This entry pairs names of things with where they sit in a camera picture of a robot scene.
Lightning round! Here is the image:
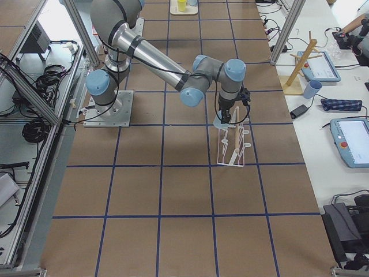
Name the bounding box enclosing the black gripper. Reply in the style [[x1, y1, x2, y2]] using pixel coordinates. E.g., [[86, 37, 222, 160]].
[[218, 95, 235, 122]]

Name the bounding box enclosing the light blue plastic cup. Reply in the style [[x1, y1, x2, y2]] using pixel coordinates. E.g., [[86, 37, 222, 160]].
[[213, 110, 229, 130]]

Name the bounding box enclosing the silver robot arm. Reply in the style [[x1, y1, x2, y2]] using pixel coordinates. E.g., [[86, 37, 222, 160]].
[[91, 1, 250, 124]]

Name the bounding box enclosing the light blue cup on desk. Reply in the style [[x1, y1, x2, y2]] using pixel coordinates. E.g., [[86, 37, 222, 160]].
[[303, 80, 322, 99]]

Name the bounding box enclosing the blue cup on tray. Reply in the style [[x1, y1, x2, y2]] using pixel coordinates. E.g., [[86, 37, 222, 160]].
[[188, 0, 197, 6]]

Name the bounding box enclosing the yellow plastic cup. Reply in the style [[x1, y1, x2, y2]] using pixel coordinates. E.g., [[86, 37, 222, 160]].
[[177, 0, 187, 12]]

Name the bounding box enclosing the wooden mug tree stand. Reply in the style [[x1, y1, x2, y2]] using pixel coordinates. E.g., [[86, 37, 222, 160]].
[[280, 32, 322, 95]]

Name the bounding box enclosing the black power adapter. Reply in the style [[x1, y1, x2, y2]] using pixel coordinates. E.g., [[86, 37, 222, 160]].
[[290, 104, 309, 119]]

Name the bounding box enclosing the blue plaid pencil case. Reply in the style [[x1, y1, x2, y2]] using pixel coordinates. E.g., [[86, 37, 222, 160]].
[[321, 99, 363, 111]]

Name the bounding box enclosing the far teach pendant tablet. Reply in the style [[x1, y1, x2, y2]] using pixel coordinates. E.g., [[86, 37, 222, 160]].
[[301, 51, 341, 83]]

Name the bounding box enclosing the teach pendant tablet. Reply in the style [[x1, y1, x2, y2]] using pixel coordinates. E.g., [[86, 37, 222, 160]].
[[301, 51, 341, 83], [330, 118, 368, 168]]

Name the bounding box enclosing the beige serving tray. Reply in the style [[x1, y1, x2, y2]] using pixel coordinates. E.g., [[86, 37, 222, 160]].
[[170, 0, 198, 16]]

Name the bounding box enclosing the near teach pendant tablet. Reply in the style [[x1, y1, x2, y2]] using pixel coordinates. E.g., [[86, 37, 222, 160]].
[[330, 118, 368, 168]]

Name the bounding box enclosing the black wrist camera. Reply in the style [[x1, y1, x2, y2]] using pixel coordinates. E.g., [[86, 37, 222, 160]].
[[239, 87, 251, 106]]

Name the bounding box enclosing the white wire cup rack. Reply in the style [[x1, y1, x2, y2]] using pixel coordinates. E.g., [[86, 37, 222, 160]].
[[217, 106, 251, 167]]

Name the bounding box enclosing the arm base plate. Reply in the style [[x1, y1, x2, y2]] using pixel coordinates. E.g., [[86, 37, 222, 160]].
[[83, 90, 134, 128]]

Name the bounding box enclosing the black coiled cable bundle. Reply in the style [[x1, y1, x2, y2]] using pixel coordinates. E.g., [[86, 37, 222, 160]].
[[22, 119, 50, 144]]

